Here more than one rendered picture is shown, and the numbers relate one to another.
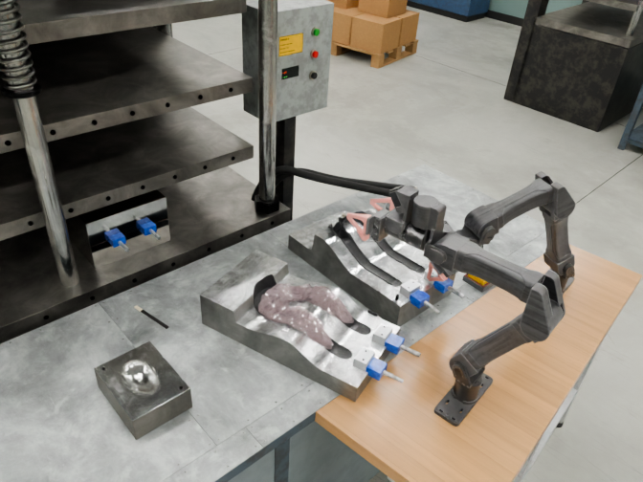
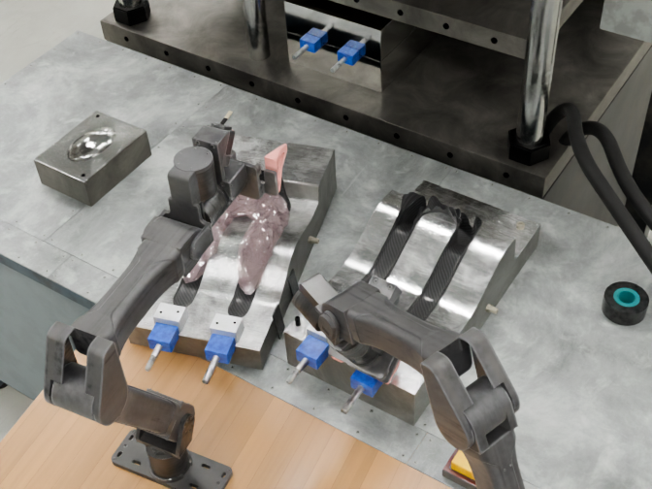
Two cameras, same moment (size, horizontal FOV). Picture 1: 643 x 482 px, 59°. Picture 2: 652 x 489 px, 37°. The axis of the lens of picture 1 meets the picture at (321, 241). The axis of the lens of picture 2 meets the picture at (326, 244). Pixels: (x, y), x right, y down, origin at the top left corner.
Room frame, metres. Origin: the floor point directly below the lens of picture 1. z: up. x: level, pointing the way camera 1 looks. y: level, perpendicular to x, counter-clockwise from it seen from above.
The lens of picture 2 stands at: (1.12, -1.31, 2.17)
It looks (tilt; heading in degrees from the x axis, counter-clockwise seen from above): 45 degrees down; 80
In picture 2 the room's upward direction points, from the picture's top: 4 degrees counter-clockwise
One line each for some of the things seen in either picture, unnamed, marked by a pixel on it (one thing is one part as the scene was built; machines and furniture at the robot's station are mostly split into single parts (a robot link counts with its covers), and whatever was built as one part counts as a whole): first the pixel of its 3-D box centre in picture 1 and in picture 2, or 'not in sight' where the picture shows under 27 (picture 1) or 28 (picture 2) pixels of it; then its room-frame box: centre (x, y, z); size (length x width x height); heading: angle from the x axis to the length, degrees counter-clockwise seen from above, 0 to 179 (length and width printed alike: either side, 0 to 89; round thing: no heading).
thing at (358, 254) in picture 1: (371, 245); (410, 262); (1.47, -0.16, 0.92); 0.35 x 0.16 x 0.09; 44
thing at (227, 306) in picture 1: (300, 317); (237, 241); (1.18, 0.04, 0.86); 0.50 x 0.26 x 0.11; 61
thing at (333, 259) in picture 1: (368, 253); (419, 277); (1.49, -0.16, 0.87); 0.50 x 0.26 x 0.14; 44
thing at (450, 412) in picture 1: (467, 385); (168, 454); (0.99, -0.40, 0.84); 0.20 x 0.07 x 0.08; 142
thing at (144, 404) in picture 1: (143, 387); (93, 156); (0.92, 0.41, 0.84); 0.20 x 0.15 x 0.07; 44
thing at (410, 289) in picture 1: (422, 300); (309, 355); (1.25, -0.30, 0.89); 0.13 x 0.05 x 0.05; 44
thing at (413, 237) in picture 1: (419, 233); (202, 205); (1.12, -0.23, 1.21); 0.07 x 0.06 x 0.07; 52
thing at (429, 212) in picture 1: (433, 228); (184, 201); (1.10, -0.25, 1.24); 0.12 x 0.09 x 0.12; 52
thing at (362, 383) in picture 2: (445, 285); (364, 383); (1.33, -0.38, 0.89); 0.13 x 0.05 x 0.05; 45
